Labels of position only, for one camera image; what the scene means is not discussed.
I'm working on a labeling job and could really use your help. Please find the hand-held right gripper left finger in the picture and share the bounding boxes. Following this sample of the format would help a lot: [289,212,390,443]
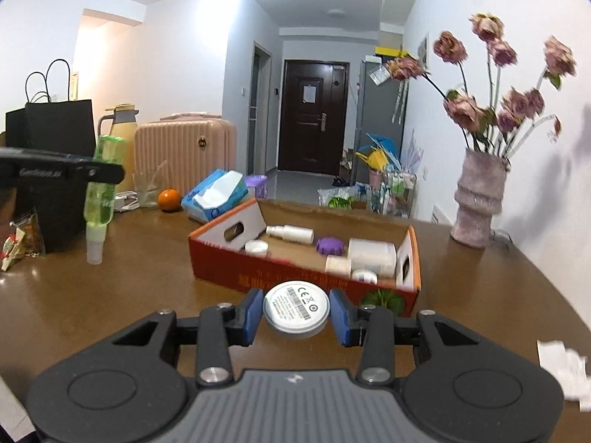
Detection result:
[108,288,265,386]

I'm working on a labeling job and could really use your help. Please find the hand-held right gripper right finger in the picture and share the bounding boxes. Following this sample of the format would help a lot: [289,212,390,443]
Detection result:
[329,288,490,386]

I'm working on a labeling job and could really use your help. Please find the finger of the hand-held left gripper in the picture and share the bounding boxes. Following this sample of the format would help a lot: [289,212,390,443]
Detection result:
[85,159,126,185]

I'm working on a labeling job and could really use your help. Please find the green spray bottle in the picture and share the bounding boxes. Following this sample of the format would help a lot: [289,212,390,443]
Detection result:
[84,134,126,265]

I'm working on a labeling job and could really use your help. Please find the round white disc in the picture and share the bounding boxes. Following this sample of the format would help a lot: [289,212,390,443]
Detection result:
[262,281,331,339]

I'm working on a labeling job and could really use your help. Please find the orange cardboard box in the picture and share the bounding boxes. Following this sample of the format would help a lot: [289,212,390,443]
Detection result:
[188,197,422,318]

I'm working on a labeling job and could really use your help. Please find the red and white lint brush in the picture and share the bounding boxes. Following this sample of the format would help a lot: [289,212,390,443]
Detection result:
[347,238,399,278]

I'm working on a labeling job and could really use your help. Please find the clear glass cup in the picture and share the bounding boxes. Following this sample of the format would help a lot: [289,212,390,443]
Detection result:
[133,161,168,208]

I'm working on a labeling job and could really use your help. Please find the black paper bag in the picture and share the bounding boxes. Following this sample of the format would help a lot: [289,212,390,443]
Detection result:
[6,58,98,254]

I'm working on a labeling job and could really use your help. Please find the green striped round object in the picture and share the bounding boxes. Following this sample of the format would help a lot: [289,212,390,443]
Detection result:
[359,289,407,317]

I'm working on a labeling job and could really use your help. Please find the yellow thermos jug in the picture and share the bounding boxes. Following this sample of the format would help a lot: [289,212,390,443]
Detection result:
[97,104,139,195]

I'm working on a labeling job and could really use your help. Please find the white cylinder bottle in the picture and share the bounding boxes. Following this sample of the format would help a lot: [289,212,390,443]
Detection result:
[324,255,352,274]

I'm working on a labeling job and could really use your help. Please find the orange fruit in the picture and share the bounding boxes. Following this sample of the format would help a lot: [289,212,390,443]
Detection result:
[157,188,181,213]

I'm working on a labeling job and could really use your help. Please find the snack packets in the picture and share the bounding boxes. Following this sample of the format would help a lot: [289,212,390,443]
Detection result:
[0,212,44,272]

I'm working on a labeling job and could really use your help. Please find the purple gear-shaped lid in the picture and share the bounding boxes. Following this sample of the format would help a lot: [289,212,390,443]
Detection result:
[316,237,346,255]

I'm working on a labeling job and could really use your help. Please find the pink ribbed suitcase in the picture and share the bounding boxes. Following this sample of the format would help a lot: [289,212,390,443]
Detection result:
[134,113,238,195]

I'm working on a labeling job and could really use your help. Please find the white spray bottle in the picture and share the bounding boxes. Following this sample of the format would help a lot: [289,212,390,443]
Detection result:
[265,224,315,245]

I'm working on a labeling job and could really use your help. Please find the blue tissue pack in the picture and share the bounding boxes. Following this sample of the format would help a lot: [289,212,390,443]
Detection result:
[181,169,250,223]

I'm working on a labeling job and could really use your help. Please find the green and white plastic bag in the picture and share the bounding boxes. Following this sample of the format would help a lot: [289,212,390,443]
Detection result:
[318,187,356,210]

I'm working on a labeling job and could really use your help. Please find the purple pack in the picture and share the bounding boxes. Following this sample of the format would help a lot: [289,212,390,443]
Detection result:
[244,174,269,200]

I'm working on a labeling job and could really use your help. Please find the grey interior door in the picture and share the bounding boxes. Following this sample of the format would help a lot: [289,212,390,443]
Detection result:
[247,41,273,176]

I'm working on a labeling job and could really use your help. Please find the blue and yellow bags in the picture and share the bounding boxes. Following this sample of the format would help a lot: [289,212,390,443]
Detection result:
[358,133,400,171]

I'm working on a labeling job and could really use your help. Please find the pink textured vase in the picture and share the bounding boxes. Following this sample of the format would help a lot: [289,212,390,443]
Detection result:
[450,148,511,247]

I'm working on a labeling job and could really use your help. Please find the dark brown entrance door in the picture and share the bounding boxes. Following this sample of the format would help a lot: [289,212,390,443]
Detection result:
[277,59,348,176]

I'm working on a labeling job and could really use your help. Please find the grey refrigerator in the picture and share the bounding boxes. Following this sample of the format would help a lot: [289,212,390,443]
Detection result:
[353,55,409,185]

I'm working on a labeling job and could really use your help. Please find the hanging folded umbrella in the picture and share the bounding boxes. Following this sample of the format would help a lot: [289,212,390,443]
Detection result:
[392,80,409,125]

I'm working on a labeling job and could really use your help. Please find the dried pink rose bouquet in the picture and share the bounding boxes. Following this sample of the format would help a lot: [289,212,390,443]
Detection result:
[385,11,578,158]

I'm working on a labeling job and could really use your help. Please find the papers on refrigerator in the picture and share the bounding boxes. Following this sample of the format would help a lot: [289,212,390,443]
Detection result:
[367,55,393,86]

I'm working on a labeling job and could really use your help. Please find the white charger cable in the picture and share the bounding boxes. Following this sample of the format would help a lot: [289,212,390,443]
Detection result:
[113,191,140,213]

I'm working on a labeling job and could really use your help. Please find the wire rack with bottles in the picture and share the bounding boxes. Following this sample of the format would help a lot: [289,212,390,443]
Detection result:
[369,171,416,217]

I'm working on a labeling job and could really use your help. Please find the wall panel box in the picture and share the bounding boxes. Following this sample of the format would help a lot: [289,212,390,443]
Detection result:
[417,31,430,72]

